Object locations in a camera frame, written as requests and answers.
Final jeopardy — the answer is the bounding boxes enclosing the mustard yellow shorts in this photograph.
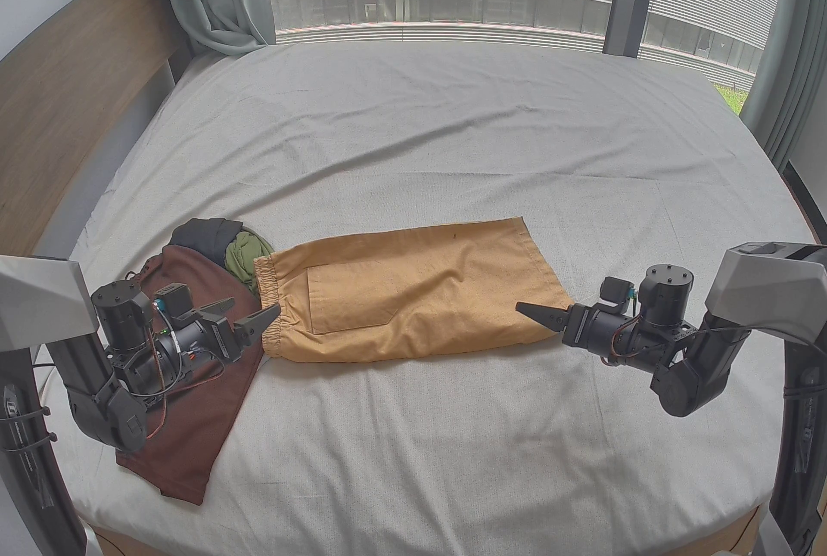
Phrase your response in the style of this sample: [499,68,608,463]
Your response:
[254,215,576,363]

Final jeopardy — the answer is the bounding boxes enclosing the black garment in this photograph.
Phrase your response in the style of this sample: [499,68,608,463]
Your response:
[171,217,245,270]

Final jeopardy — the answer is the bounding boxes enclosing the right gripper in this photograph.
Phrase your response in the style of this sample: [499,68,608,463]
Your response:
[561,303,640,360]

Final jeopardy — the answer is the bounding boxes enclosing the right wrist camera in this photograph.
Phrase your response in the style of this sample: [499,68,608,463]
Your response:
[600,277,634,309]

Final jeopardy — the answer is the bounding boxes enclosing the bed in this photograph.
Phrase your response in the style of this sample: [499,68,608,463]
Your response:
[0,0,821,556]

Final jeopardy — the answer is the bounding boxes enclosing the brown garment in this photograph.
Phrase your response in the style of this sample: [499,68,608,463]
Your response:
[116,243,266,506]

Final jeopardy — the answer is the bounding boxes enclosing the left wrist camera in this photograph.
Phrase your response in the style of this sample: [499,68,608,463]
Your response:
[154,282,195,328]

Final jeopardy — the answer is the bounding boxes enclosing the green garment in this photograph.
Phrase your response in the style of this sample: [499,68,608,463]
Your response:
[224,230,275,292]

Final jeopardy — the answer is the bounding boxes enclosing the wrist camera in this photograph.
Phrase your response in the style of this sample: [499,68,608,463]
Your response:
[154,282,195,328]
[600,277,634,309]

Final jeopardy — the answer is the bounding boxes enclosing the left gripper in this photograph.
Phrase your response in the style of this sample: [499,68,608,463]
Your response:
[158,296,284,376]

